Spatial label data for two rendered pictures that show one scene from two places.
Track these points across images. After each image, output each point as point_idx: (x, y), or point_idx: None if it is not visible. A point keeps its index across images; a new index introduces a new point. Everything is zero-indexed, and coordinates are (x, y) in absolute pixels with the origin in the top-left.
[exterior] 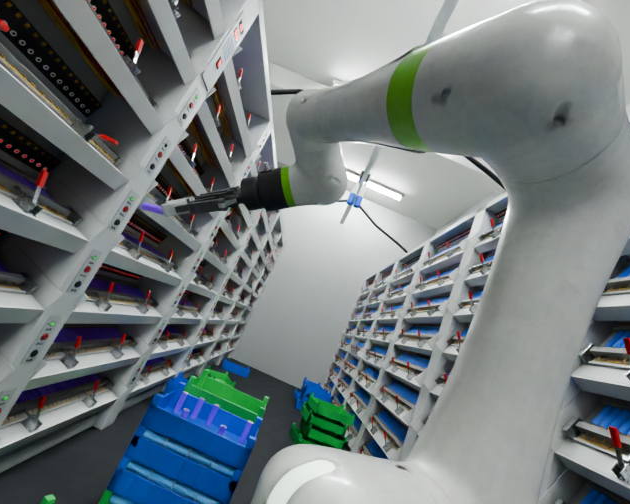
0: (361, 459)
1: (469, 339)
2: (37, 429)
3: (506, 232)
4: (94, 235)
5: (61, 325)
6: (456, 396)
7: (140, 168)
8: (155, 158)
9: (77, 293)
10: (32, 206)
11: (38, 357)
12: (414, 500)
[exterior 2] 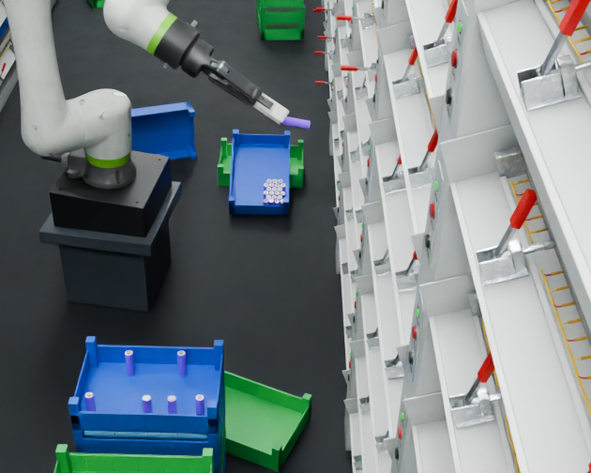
0: (100, 98)
1: (55, 58)
2: (356, 470)
3: (50, 6)
4: (363, 190)
5: (358, 306)
6: (60, 79)
7: (368, 100)
8: (375, 84)
9: (361, 269)
10: (362, 144)
11: (356, 332)
12: (89, 93)
